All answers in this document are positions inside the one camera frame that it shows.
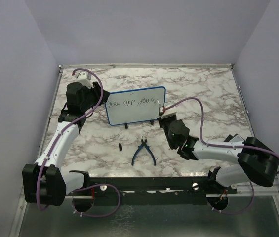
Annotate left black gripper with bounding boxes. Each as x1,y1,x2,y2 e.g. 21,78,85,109
81,81,111,112

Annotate blue framed whiteboard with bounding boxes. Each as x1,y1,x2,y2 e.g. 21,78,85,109
105,86,166,126

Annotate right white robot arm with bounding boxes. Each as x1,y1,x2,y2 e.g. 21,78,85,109
158,116,279,193

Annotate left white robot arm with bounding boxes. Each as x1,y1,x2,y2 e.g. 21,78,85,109
22,81,110,206

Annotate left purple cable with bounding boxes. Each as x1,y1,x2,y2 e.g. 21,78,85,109
37,66,104,210

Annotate purple cable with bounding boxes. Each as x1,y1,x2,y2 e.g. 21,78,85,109
37,66,104,210
165,97,279,214

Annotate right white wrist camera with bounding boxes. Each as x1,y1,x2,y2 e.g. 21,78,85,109
159,101,177,119

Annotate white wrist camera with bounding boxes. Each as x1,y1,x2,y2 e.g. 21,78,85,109
74,70,92,88
159,101,177,119

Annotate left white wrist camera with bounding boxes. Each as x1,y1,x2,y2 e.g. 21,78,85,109
74,70,92,88

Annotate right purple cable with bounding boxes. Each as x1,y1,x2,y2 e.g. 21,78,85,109
165,97,279,214

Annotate blue handled pliers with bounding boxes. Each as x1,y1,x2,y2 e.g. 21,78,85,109
131,138,157,166

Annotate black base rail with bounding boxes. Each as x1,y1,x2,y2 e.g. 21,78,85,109
62,175,239,207

